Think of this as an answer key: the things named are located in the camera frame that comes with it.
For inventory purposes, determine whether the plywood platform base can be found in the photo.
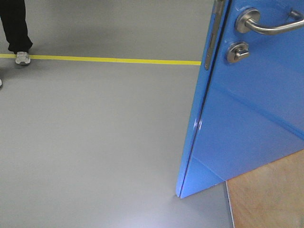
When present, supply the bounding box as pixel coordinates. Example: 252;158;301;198
227;151;304;228

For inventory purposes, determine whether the blue door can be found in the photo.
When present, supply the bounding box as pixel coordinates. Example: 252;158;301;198
176;0;304;198

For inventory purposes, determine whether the yellow floor tape line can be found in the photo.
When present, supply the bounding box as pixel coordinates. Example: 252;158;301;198
0;53;202;66

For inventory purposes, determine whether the silver lever door handle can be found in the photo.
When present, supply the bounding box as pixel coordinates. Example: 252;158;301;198
235;8;304;36

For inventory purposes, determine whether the metal latch plate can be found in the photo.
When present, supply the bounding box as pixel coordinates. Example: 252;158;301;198
204;0;225;70

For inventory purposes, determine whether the person black trouser leg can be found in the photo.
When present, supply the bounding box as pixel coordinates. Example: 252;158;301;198
0;0;33;54

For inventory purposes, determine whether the silver thumb turn lock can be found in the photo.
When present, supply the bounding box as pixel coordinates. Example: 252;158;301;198
226;41;250;63

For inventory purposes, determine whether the white grey sneaker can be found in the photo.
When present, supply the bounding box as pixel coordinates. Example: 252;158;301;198
15;51;31;66

